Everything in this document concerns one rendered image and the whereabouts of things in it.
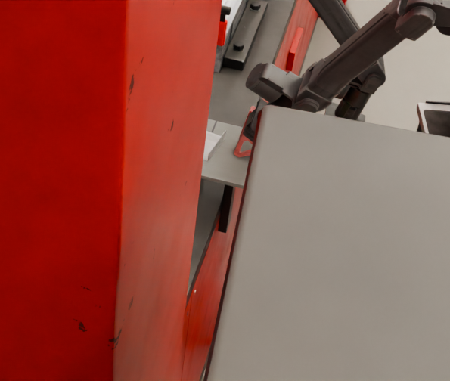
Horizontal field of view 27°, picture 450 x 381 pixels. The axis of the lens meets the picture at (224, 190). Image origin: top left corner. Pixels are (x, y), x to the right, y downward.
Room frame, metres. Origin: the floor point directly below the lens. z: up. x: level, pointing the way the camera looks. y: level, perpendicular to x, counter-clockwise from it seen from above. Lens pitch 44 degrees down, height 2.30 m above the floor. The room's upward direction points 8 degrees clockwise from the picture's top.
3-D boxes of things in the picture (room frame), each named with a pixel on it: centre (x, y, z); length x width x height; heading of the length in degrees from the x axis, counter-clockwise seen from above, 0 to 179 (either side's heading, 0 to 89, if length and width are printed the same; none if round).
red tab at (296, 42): (2.49, -0.16, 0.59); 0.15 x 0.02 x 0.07; 172
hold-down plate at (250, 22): (2.09, 0.00, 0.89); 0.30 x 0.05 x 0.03; 172
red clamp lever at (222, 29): (1.64, 0.06, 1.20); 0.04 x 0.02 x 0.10; 82
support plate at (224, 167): (1.48, 0.00, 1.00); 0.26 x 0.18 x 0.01; 82
